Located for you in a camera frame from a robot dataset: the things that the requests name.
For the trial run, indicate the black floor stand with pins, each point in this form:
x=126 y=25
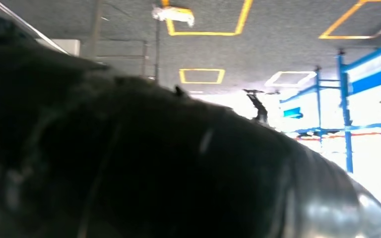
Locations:
x=259 y=108

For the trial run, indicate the white board panel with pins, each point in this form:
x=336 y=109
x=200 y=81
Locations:
x=62 y=46

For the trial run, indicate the blue metal shelf rack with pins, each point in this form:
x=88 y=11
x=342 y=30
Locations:
x=345 y=115
x=318 y=98

